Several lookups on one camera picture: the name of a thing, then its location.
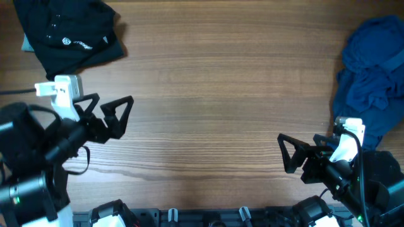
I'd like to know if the black t-shirt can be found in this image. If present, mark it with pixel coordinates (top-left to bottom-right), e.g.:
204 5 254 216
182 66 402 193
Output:
13 0 116 71

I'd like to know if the blue garment pile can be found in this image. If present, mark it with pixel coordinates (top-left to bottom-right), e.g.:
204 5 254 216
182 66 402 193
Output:
332 15 403 150

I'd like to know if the folded grey garment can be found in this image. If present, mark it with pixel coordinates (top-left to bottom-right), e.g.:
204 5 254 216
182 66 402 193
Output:
21 35 34 52

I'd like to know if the black mounting rail base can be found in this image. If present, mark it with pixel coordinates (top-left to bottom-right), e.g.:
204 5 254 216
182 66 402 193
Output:
71 206 352 227

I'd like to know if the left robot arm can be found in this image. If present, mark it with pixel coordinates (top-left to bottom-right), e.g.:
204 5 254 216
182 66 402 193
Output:
1 93 134 226

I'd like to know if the folded black garment stack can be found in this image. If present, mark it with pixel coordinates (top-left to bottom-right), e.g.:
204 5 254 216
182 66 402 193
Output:
41 40 124 81

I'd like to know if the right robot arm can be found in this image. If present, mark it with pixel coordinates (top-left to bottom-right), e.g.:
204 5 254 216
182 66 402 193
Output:
277 134 403 226

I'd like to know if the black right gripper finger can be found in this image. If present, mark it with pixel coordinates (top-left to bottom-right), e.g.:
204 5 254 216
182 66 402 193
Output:
313 134 338 148
276 132 312 174

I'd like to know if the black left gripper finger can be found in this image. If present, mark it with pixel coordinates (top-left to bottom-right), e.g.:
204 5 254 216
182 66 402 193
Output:
100 95 134 140
73 93 101 119

